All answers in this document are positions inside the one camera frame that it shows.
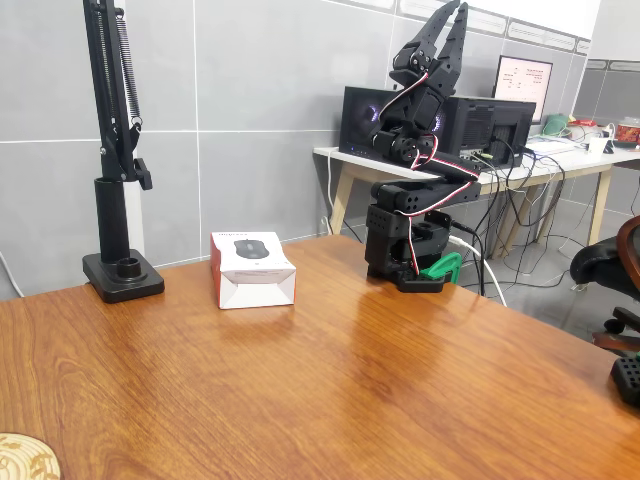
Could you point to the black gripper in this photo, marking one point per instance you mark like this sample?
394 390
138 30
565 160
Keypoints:
434 71

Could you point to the orange white mouse box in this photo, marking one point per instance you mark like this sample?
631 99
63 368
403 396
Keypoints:
255 290

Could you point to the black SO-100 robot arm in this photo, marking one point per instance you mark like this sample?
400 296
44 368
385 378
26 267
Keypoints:
430 195

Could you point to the black perforated second arm base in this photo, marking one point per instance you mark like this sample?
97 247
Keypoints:
629 377

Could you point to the red tin box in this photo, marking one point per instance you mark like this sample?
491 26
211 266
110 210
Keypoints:
627 134

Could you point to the black computer case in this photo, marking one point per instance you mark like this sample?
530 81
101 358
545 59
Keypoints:
480 125

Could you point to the computer monitor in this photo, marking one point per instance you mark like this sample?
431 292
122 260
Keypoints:
525 80

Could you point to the white table wooden legs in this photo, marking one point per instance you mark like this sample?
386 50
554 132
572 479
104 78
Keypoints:
360 164

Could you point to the green bag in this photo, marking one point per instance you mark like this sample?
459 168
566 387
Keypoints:
555 125

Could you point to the green table clamp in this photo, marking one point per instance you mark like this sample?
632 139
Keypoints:
445 267

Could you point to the black office chair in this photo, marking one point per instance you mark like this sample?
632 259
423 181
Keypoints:
600 265

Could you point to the round wooden coaster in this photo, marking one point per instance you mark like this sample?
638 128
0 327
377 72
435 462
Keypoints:
25 460

